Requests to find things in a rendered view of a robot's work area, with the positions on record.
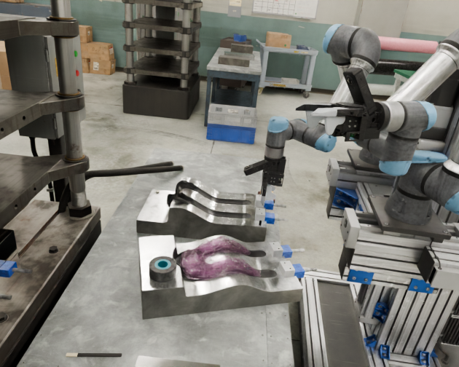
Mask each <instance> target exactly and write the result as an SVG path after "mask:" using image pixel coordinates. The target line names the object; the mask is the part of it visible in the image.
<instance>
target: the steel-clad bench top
mask: <svg viewBox="0 0 459 367"><path fill-rule="evenodd" d="M262 160H263V159H255V158H248V157H235V156H228V155H221V154H209V153H201V152H194V151H182V150H175V149H162V148H155V149H154V151H153V152H152V154H151V155H150V157H149V158H148V160H147V161H146V163H145V165H150V164H155V163H160V162H169V161H173V162H174V165H183V166H184V169H183V170H180V171H172V172H164V173H147V174H139V175H138V176H137V177H136V179H135V180H134V182H133V184H132V185H131V187H130V188H129V190H128V191H127V193H126V195H125V196H124V198H123V199H122V201H121V203H120V204H119V206H118V207H117V209H116V210H115V212H114V214H113V215H112V217H111V218H110V220H109V222H108V223H107V225H106V226H105V228H104V229H103V231H102V232H101V234H100V236H99V237H98V239H97V240H96V242H95V244H94V245H93V247H92V248H91V250H90V252H89V253H88V255H87V256H86V258H85V259H84V261H83V262H82V264H81V266H80V267H79V269H78V270H77V272H76V274H75V275H74V277H73V278H72V280H71V282H70V283H69V284H68V286H67V288H66V289H65V291H64V292H63V294H62V296H61V297H60V299H59V300H58V302H57V304H56V305H55V307H54V308H53V310H52V311H51V313H50V315H49V316H48V318H47V319H46V321H45V322H44V324H43V326H42V327H41V329H40V330H39V332H38V334H37V335H36V337H35V338H34V340H33V341H32V343H31V345H30V346H29V348H28V349H27V351H26V352H25V354H24V356H23V357H22V359H21V360H20V362H19V363H18V365H17V367H135V365H136V361H137V358H138V356H146V357H153V358H165V359H172V360H184V361H191V362H198V363H210V364H216V365H220V367H294V355H293V348H292V341H291V329H290V322H289V309H288V303H282V304H271V305H264V306H258V307H246V308H239V309H227V310H220V311H214V312H201V313H195V314H188V315H177V316H170V317H158V318H152V319H145V320H143V319H142V306H141V283H140V271H139V245H138V238H139V237H152V236H164V235H157V234H144V233H137V232H136V219H137V218H138V215H139V213H140V212H141V210H142V208H143V206H144V204H145V202H146V200H147V198H148V196H149V194H150V192H151V190H152V189H160V190H167V191H175V190H176V184H177V183H178V182H179V181H180V180H181V178H194V179H196V180H199V181H200V182H202V183H204V184H205V185H207V186H209V187H211V188H212V189H215V190H216V191H219V192H232V193H243V194H245V193H248V194H258V192H260V190H261V186H262V171H263V170H261V171H259V172H256V173H253V174H251V175H247V176H246V175H245V173H244V172H243V171H244V167H245V166H248V165H252V164H254V163H256V162H259V161H262ZM260 179H261V180H260ZM266 241H276V242H279V243H280V245H281V237H280V230H279V223H278V221H275V223H274V224H267V231H266V235H265V242H266ZM265 306H266V308H265ZM266 324H267V327H266ZM66 353H122V357H66ZM267 360H268V363H267Z"/></svg>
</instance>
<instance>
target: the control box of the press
mask: <svg viewBox="0 0 459 367"><path fill-rule="evenodd" d="M73 40H74V57H75V65H76V82H77V91H79V92H82V94H85V92H84V82H83V73H82V54H81V44H80V35H78V36H77V37H75V38H73ZM4 45H5V50H6V54H7V62H8V68H9V76H10V81H11V85H12V90H16V91H23V92H58V91H60V90H59V82H58V69H57V62H56V54H55V41H54V37H52V36H19V37H15V38H11V39H4ZM79 117H80V122H81V121H82V120H84V119H85V118H86V111H85V107H84V108H83V109H82V110H79ZM19 136H26V137H29V138H30V143H31V152H32V154H33V156H34V157H38V154H37V152H36V144H35V138H46V139H47V140H48V146H49V153H50V155H59V154H66V145H65V138H64V130H63V117H62V112H60V113H55V114H47V115H43V116H41V117H39V118H38V119H35V120H34V121H32V122H30V123H29V124H27V125H25V126H24V127H22V128H20V129H19ZM68 183H69V179H68V177H66V178H62V179H59V180H56V181H53V186H52V182H50V183H49V184H48V188H47V192H49V194H50V201H53V202H54V201H56V202H60V199H61V195H62V193H63V190H64V189H65V187H66V185H67V184H68ZM53 191H54V192H53ZM54 193H55V197H54Z"/></svg>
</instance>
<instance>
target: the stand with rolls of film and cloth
mask: <svg viewBox="0 0 459 367"><path fill-rule="evenodd" d="M378 37H379V39H380V43H381V49H382V50H392V51H401V52H418V53H426V54H434V53H436V47H437V46H438V45H439V44H440V43H441V42H442V41H439V43H438V42H433V41H424V40H416V39H400V38H392V37H384V36H378ZM424 63H425V62H418V61H408V60H391V59H382V58H380V59H379V62H378V64H377V66H376V68H375V70H374V71H373V72H371V73H369V74H377V75H388V76H394V75H395V72H393V71H394V69H399V70H407V71H417V70H418V69H419V68H420V67H421V66H422V65H423V64H424ZM368 86H369V89H370V92H371V94H372V95H391V93H392V91H393V86H394V85H389V84H368Z"/></svg>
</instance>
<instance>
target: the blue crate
mask: <svg viewBox="0 0 459 367"><path fill-rule="evenodd" d="M255 132H256V128H255V127H241V126H233V125H219V124H211V123H208V125H207V135H206V139H208V140H212V141H226V142H234V143H248V144H254V138H255Z"/></svg>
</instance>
